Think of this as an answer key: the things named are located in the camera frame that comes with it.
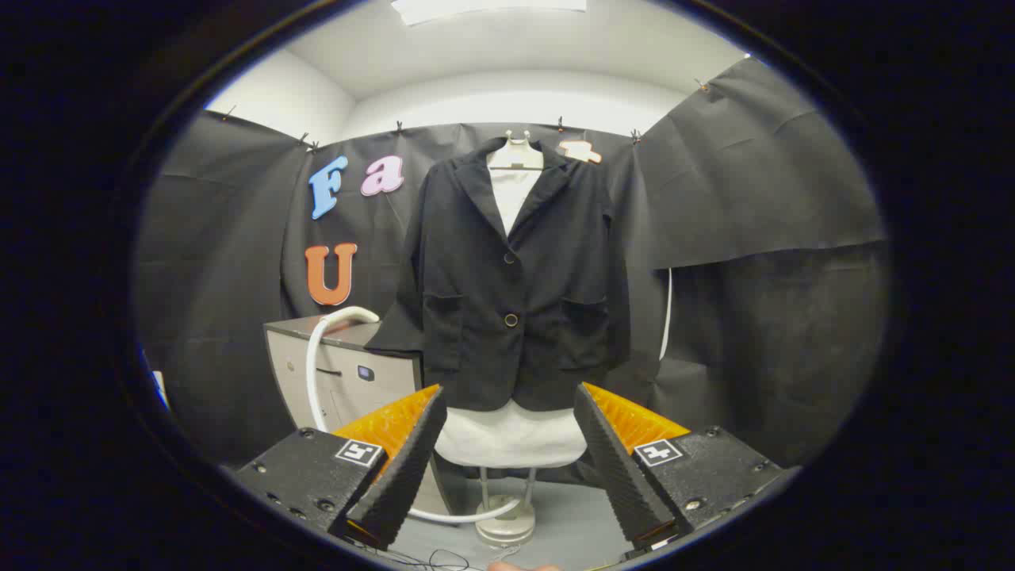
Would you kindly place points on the white shirt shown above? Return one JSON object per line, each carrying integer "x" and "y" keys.
{"x": 511, "y": 436}

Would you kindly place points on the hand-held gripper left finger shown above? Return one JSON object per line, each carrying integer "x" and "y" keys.
{"x": 408, "y": 468}

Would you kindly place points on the ceiling light panel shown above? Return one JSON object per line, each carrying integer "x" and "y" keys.
{"x": 484, "y": 8}

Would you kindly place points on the black suit jacket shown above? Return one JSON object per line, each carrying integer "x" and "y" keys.
{"x": 476, "y": 277}

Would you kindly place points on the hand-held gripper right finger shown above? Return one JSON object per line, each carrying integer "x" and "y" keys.
{"x": 618, "y": 468}

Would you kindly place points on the black backdrop cloth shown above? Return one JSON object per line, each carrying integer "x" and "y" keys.
{"x": 753, "y": 198}

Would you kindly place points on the metal stand with round base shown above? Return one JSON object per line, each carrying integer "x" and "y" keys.
{"x": 505, "y": 530}

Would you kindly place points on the grey cabinet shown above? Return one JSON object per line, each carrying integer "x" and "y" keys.
{"x": 388, "y": 396}

